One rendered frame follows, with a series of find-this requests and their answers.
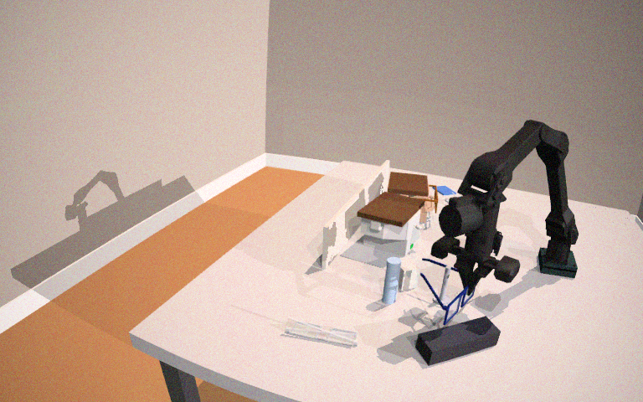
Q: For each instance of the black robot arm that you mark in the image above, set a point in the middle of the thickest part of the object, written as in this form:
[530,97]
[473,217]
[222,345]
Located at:
[492,172]

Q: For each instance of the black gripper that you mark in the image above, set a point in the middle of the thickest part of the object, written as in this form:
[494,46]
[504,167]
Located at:
[478,248]

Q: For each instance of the white flat panel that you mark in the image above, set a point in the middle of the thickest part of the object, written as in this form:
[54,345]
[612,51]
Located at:
[344,224]

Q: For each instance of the navy glasses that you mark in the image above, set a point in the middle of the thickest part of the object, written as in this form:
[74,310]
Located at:
[453,306]

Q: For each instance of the beige block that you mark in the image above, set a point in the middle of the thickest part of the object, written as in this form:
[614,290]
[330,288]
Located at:
[409,274]

